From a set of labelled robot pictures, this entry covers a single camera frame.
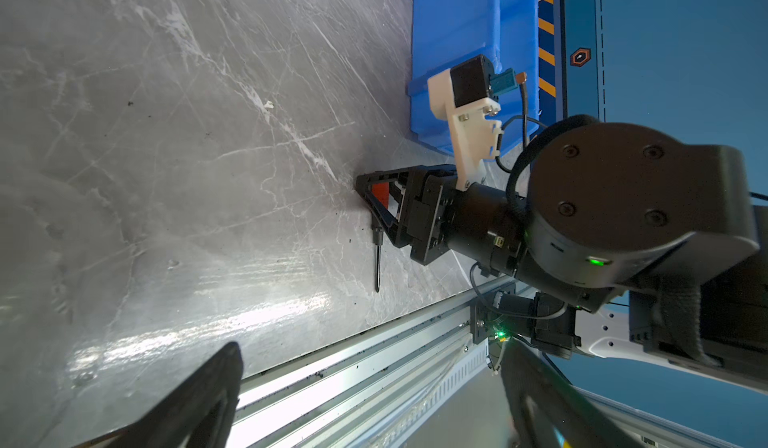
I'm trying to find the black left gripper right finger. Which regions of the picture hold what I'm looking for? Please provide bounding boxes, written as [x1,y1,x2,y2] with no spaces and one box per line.
[501,340,639,447]

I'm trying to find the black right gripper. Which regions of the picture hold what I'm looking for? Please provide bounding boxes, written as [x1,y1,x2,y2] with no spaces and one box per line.
[354,164,457,266]

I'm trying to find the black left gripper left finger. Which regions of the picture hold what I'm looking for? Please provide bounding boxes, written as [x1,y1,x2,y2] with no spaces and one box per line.
[82,342,243,447]

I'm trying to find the red handled screwdriver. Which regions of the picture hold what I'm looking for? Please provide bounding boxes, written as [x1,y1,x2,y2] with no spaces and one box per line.
[371,183,389,293]

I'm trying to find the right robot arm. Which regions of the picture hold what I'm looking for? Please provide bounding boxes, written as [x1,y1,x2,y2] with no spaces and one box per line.
[355,115,767,391]

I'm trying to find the blue plastic bin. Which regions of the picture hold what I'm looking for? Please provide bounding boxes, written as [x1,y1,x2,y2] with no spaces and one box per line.
[407,0,540,155]

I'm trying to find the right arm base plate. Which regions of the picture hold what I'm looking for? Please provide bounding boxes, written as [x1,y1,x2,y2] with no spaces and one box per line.
[470,291,536,344]

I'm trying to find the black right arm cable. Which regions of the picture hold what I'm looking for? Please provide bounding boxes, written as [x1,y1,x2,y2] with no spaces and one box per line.
[495,81,550,176]

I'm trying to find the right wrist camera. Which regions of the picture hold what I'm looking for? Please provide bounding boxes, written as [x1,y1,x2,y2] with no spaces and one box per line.
[428,55,529,191]

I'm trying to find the aluminium front rail frame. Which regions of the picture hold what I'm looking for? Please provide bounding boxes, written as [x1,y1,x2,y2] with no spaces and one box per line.
[224,276,745,448]

